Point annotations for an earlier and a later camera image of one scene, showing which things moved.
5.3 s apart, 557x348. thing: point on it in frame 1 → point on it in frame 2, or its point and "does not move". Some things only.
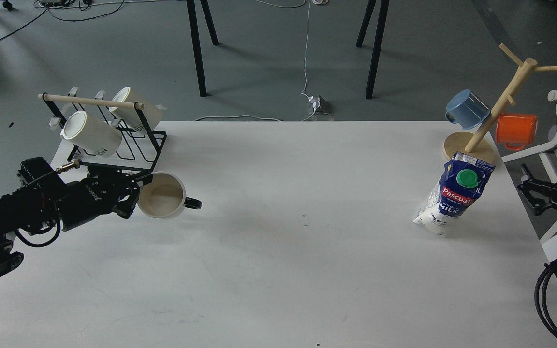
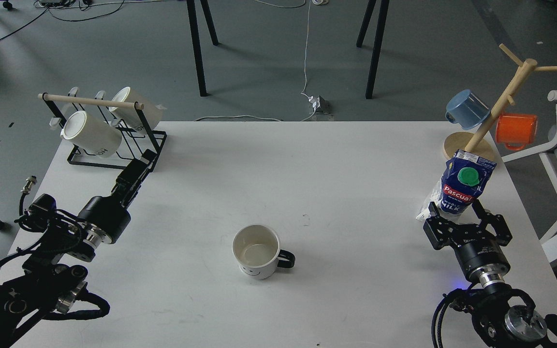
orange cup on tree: (516, 130) does not move
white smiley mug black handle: (165, 197) → (256, 250)
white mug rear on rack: (152, 113) does not move
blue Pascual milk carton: (463, 177) does not move
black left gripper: (81, 202) → (103, 220)
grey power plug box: (322, 106) does not move
